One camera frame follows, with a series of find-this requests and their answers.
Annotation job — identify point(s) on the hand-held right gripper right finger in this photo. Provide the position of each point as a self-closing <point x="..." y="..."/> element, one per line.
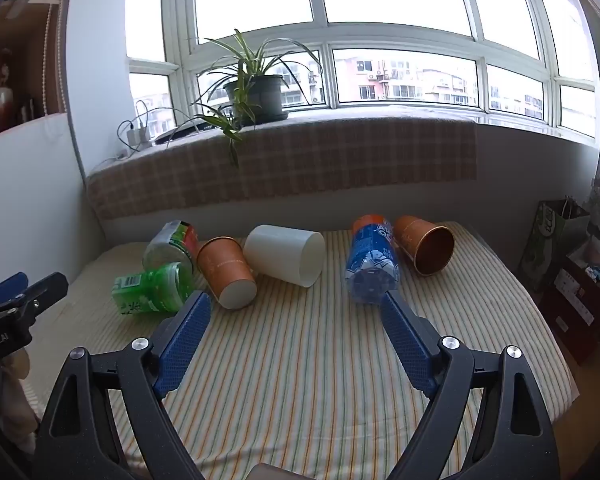
<point x="410" y="345"/>

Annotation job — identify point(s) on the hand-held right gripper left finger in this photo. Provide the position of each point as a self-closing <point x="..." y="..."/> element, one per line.
<point x="182" y="345"/>

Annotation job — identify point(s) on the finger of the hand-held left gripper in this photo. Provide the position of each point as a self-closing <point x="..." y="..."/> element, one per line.
<point x="45" y="291"/>
<point x="5" y="288"/>

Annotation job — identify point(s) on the orange paper cup white base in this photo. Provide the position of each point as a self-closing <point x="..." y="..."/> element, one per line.
<point x="225" y="267"/>

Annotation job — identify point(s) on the orange cup copper inside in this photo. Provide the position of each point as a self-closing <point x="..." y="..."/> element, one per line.
<point x="411" y="237"/>

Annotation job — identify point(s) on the white plastic cup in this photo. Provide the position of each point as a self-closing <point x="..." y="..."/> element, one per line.
<point x="280" y="255"/>

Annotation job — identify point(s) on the person's left hand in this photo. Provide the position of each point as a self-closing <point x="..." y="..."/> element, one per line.
<point x="17" y="390"/>

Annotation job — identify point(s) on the green plastic bottle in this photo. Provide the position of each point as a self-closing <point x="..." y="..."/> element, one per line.
<point x="145" y="295"/>

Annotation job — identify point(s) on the blue label plastic bottle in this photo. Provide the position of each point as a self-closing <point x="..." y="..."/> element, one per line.
<point x="372" y="260"/>

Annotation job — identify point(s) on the clear bottle green red label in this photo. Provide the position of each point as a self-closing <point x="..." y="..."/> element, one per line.
<point x="167" y="251"/>

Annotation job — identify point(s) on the striped bed sheet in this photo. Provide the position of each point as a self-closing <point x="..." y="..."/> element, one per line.
<point x="305" y="360"/>

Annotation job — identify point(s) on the green paper bag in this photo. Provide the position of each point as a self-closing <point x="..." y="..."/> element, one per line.
<point x="545" y="242"/>

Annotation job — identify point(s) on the dark red open box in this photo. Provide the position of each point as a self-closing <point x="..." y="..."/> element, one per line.
<point x="575" y="305"/>

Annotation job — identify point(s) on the plaid windowsill cloth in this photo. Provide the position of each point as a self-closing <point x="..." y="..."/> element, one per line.
<point x="330" y="160"/>

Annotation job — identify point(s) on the black flat object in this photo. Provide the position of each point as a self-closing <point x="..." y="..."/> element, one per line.
<point x="180" y="133"/>

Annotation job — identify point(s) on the potted spider plant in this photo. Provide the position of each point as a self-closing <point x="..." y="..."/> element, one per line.
<point x="257" y="97"/>

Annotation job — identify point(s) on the white wall charger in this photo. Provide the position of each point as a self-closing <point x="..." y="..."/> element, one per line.
<point x="139" y="136"/>

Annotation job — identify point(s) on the white window frame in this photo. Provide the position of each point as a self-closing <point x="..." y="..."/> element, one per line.
<point x="380" y="36"/>

